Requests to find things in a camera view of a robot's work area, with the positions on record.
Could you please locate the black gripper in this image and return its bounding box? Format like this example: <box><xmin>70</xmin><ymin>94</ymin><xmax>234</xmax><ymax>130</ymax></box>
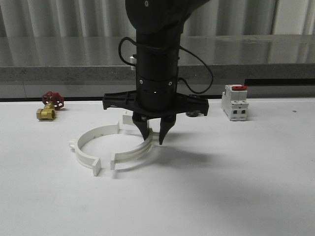
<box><xmin>102</xmin><ymin>73</ymin><xmax>209</xmax><ymax>145</ymax></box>

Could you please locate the white half clamp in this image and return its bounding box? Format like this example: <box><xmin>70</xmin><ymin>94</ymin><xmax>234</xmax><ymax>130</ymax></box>
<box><xmin>69</xmin><ymin>122</ymin><xmax>120</xmax><ymax>176</ymax></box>
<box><xmin>105</xmin><ymin>110</ymin><xmax>159</xmax><ymax>170</ymax></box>

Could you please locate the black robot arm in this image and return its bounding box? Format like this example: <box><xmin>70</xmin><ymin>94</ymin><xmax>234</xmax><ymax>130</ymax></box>
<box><xmin>102</xmin><ymin>0</ymin><xmax>209</xmax><ymax>142</ymax></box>

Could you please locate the black cylindrical capacitor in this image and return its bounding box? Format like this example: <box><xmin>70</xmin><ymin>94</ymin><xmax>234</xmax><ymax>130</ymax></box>
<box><xmin>186</xmin><ymin>94</ymin><xmax>199</xmax><ymax>118</ymax></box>

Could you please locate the brass valve red handwheel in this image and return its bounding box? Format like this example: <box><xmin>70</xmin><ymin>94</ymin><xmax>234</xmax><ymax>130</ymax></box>
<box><xmin>36</xmin><ymin>91</ymin><xmax>64</xmax><ymax>120</ymax></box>

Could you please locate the grey stone counter ledge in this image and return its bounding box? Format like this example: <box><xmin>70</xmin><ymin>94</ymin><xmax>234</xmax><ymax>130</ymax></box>
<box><xmin>0</xmin><ymin>35</ymin><xmax>315</xmax><ymax>100</ymax></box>

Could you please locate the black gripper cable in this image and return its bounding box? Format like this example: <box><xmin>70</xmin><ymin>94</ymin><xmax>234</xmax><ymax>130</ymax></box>
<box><xmin>118</xmin><ymin>36</ymin><xmax>214</xmax><ymax>94</ymax></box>

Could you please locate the white circuit breaker red switch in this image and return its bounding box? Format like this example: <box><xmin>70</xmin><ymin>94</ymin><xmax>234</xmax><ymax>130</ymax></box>
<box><xmin>221</xmin><ymin>85</ymin><xmax>249</xmax><ymax>121</ymax></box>

